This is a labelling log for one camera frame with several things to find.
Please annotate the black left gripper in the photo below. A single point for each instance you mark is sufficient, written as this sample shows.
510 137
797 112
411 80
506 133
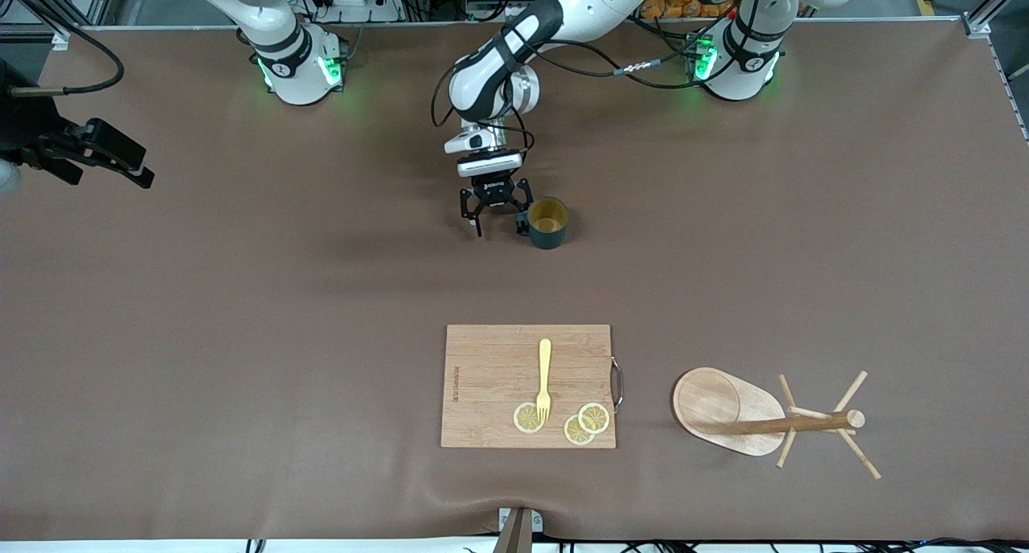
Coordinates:
493 188

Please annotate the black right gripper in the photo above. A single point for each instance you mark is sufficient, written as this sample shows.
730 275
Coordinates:
32 131

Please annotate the dark green cup tan inside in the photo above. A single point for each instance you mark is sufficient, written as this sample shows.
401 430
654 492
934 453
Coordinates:
548 235

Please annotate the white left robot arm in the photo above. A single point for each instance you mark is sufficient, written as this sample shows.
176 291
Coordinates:
563 6

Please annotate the yellow plastic fork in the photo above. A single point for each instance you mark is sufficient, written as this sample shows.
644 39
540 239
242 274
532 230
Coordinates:
545 360

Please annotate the white socket bar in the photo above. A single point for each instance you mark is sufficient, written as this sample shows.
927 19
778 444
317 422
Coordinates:
486 10

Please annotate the lemon slice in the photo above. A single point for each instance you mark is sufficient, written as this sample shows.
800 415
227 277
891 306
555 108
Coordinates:
524 419
575 434
596 416

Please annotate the brown table mat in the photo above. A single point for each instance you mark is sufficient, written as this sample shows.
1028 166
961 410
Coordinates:
321 416

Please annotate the wooden mug tree stand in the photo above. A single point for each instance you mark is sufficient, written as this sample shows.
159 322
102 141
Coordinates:
707 400

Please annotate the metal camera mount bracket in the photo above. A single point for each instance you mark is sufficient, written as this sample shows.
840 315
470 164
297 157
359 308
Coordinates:
518 533

